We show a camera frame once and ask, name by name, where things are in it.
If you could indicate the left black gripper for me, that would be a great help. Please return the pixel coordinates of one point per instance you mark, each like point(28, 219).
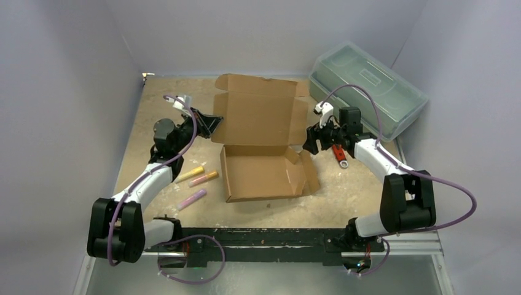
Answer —
point(210, 121)

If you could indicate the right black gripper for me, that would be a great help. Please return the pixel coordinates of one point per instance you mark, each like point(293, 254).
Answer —
point(320, 135)

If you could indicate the yellow highlighter marker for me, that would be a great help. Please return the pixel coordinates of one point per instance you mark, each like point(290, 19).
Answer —
point(190, 174)

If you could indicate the orange pink highlighter marker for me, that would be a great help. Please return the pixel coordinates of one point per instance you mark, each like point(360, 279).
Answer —
point(205, 178)

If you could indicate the brown cardboard box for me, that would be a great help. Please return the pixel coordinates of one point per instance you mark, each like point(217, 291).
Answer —
point(263, 120)

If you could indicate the purple highlighter marker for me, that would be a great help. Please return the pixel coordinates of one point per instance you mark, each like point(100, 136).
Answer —
point(190, 200)

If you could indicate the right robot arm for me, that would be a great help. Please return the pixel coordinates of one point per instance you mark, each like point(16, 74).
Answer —
point(407, 200)

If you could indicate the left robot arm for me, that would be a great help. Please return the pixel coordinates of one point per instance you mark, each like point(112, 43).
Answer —
point(117, 231)

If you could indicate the translucent green plastic toolbox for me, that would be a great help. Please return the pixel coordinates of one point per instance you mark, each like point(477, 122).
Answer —
point(348, 76)

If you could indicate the red handled adjustable wrench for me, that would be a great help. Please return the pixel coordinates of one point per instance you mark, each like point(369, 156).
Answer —
point(340, 156)

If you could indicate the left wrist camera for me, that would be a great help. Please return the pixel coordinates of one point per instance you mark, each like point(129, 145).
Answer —
point(181, 102)

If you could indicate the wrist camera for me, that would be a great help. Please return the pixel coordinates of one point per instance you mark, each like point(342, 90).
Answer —
point(181, 102)
point(325, 111)

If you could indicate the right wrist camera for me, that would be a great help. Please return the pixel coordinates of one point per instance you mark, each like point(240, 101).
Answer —
point(325, 111)

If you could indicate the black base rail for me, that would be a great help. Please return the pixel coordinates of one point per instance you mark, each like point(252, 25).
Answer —
point(327, 246)

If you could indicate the aluminium frame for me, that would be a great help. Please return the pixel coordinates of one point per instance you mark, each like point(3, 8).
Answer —
point(411, 264)

